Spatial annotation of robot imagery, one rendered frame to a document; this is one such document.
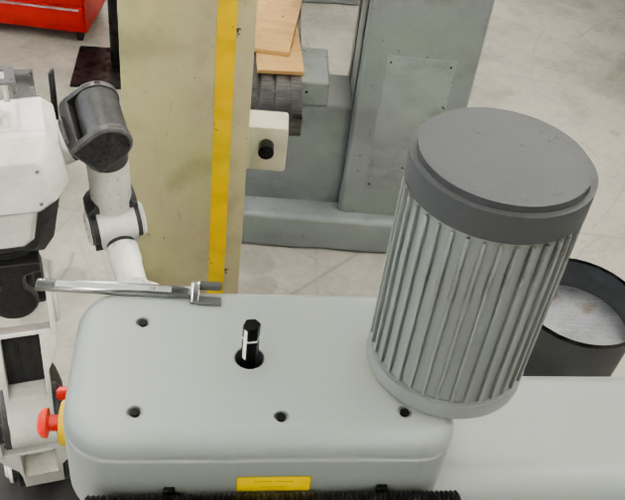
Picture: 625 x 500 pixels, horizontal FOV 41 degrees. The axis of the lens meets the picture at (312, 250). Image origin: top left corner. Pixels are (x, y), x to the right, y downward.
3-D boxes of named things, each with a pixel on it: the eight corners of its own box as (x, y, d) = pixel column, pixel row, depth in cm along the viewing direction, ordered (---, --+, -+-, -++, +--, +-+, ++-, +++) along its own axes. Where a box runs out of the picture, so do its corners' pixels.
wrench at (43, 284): (33, 296, 110) (32, 292, 109) (39, 276, 113) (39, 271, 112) (220, 306, 112) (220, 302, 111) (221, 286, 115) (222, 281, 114)
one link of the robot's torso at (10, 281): (-17, 246, 206) (-28, 187, 194) (39, 239, 210) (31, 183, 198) (-13, 326, 186) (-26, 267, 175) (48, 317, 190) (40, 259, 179)
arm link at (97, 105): (78, 137, 181) (71, 89, 170) (120, 130, 183) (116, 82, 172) (89, 177, 174) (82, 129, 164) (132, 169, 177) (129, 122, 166)
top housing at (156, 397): (64, 524, 103) (53, 444, 93) (89, 363, 123) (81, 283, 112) (437, 517, 109) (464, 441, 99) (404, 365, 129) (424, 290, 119)
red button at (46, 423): (37, 444, 110) (33, 426, 107) (41, 420, 113) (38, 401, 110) (62, 444, 110) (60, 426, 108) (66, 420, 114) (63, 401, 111)
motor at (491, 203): (378, 421, 100) (431, 208, 79) (356, 304, 115) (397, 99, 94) (539, 421, 103) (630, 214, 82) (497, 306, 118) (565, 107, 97)
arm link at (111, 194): (81, 214, 196) (70, 148, 179) (136, 203, 200) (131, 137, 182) (91, 253, 190) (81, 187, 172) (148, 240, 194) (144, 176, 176)
